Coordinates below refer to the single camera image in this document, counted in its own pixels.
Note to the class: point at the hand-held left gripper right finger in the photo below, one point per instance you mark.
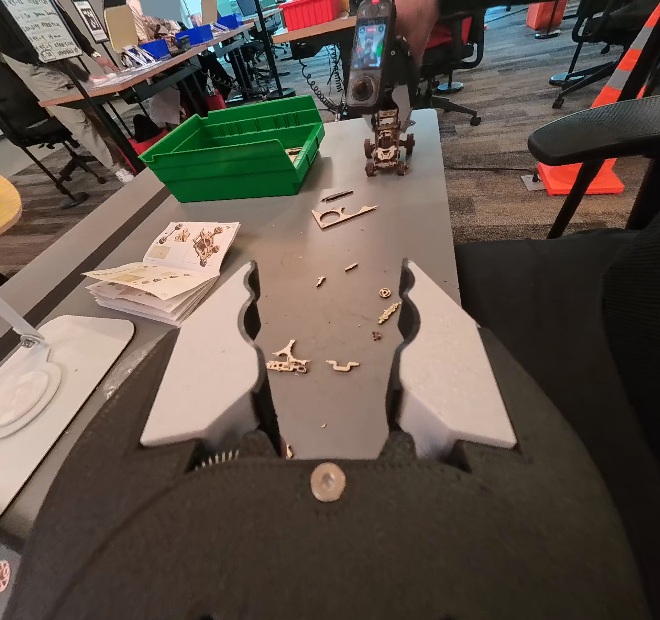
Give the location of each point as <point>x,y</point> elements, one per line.
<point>453,372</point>

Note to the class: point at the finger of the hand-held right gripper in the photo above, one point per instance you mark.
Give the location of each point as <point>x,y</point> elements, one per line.
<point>405,112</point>

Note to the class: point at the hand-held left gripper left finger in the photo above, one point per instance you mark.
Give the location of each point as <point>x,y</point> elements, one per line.
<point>206,372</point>

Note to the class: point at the wooden buggy model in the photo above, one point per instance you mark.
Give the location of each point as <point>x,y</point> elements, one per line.
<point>384,151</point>

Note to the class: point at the person's right hand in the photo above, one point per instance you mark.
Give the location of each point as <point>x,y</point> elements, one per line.
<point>417,6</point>

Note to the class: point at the red plastic bin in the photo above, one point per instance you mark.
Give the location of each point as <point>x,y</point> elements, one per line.
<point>312,11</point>

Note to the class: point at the wooden ornamented strip part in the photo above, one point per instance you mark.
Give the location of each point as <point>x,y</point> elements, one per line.
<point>389,312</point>

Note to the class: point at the black and red office chair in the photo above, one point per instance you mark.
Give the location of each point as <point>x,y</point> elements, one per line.
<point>453,37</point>

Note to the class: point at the black pole stand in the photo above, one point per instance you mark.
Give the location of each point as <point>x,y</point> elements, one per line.
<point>282,93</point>

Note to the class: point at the white instruction booklet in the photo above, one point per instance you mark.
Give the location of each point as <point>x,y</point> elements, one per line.
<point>154,279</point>

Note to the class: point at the flat wooden triangular part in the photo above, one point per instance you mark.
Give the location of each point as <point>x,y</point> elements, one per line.
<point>361,210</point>

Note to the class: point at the dark wooden stick part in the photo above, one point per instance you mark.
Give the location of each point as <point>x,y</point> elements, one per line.
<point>338,196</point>

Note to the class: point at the wooden part sheet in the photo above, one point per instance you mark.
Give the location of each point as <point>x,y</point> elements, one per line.
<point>294,155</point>

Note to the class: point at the person's black clothing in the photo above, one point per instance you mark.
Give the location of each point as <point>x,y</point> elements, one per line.
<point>567,321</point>

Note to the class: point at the blue storage bin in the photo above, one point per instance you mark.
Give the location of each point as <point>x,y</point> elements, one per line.
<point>229,22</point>
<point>196,36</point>
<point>157,49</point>

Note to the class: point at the tan cardboard sheet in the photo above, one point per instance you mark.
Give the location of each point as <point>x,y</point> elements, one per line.
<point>209,9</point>
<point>121,30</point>

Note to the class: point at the green plastic bin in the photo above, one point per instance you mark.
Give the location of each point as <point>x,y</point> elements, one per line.
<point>232,176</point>

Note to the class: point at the orange traffic cone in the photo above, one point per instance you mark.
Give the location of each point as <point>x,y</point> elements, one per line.
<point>572,176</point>

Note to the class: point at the yellow round table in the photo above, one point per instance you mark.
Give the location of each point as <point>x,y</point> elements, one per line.
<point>9,202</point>

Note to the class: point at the black framed code sign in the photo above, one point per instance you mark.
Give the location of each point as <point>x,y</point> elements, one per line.
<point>90,19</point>

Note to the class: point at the wooden top table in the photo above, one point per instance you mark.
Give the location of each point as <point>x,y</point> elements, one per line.
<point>77,95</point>

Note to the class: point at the whiteboard with writing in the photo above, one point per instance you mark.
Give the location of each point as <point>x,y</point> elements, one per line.
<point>36,22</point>

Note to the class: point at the wooden forked frame part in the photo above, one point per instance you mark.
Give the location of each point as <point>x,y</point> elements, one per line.
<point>286,367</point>

